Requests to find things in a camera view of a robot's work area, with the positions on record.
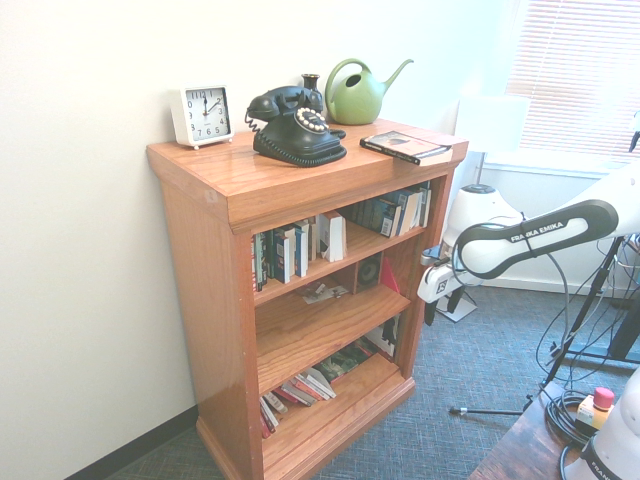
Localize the white window blinds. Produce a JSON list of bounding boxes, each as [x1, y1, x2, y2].
[[504, 0, 640, 162]]

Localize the thick dark blue book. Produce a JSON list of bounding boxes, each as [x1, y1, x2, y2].
[[344, 194, 405, 238]]

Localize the grey robot arm cable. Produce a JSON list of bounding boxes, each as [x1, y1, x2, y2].
[[518, 211, 575, 354]]

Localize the black white magazine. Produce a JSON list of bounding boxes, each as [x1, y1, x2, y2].
[[363, 314, 402, 363]]

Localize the red paperback book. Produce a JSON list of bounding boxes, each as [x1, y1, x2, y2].
[[279, 377, 322, 408]]

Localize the dark green spine book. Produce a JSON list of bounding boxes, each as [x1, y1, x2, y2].
[[263, 228, 279, 282]]

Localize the pale spine paperback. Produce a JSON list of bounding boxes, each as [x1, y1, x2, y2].
[[306, 214, 323, 263]]

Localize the loose photo cards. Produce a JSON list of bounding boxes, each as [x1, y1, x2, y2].
[[300, 281, 350, 305]]

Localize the red black spine book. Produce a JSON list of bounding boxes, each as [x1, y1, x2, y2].
[[251, 230, 268, 294]]

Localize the black desk frame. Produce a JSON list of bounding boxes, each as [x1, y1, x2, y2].
[[563, 298, 640, 372]]

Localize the red folder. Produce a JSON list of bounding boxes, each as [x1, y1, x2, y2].
[[380, 256, 403, 297]]

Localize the red white cover book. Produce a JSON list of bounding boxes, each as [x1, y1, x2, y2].
[[258, 396, 280, 441]]

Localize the blue spine book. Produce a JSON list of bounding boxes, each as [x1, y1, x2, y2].
[[293, 221, 310, 279]]

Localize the small black vase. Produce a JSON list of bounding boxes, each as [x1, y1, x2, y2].
[[300, 73, 323, 105]]

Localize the white square alarm clock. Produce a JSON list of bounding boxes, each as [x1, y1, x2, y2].
[[179, 84, 235, 151]]

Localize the white shade floor lamp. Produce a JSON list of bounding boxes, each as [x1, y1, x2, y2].
[[433, 94, 531, 322]]

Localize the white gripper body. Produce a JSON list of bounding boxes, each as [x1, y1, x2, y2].
[[418, 261, 467, 304]]

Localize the small wooden speaker box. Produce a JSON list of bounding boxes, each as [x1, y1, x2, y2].
[[353, 251, 385, 296]]

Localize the green plastic watering can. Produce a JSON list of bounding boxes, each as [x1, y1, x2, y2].
[[324, 58, 415, 126]]

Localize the oak wooden bookshelf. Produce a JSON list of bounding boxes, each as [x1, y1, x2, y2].
[[145, 118, 470, 480]]

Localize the cream paperback book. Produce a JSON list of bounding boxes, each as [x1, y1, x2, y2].
[[398, 188, 423, 237]]

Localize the Kundera paperback with bowler hat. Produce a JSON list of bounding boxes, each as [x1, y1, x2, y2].
[[359, 130, 454, 167]]

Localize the white paperback with red marks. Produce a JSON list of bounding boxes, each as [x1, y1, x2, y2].
[[299, 366, 338, 402]]

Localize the black vintage rotary telephone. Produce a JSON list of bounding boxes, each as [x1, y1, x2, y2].
[[244, 86, 349, 168]]

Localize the yellow red emergency stop button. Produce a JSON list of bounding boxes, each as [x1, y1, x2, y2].
[[576, 386, 616, 431]]

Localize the black camera tripod stand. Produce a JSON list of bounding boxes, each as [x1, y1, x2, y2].
[[451, 234, 627, 417]]

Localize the blue white cover book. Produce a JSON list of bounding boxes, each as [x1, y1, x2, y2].
[[273, 225, 297, 285]]

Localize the coiled black cable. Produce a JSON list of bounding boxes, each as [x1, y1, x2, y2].
[[543, 389, 609, 447]]

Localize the dark green magazine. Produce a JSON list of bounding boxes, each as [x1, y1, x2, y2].
[[314, 341, 383, 383]]

